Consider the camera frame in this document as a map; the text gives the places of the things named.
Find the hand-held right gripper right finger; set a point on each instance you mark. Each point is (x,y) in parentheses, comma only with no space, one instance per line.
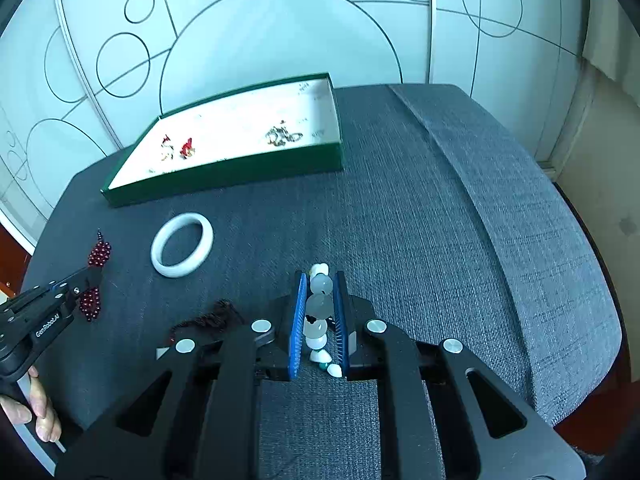
(341,325)

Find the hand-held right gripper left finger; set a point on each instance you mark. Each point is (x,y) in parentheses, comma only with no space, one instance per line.
(299,325)

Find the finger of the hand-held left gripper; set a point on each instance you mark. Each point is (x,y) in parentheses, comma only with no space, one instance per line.
(75,282)

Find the green cardboard box tray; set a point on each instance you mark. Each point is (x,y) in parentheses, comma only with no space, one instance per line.
(225,125)

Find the person's left hand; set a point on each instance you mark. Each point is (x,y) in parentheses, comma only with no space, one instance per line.
(42,410)

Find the white stone slab pendant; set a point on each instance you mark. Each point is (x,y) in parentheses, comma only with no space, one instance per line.
(162,354)

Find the white jade bangle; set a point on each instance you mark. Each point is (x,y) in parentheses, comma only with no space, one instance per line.
(206,240)

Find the frosted glass sliding door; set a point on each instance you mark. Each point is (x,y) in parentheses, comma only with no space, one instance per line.
(275,20)
(500,35)
(30,110)

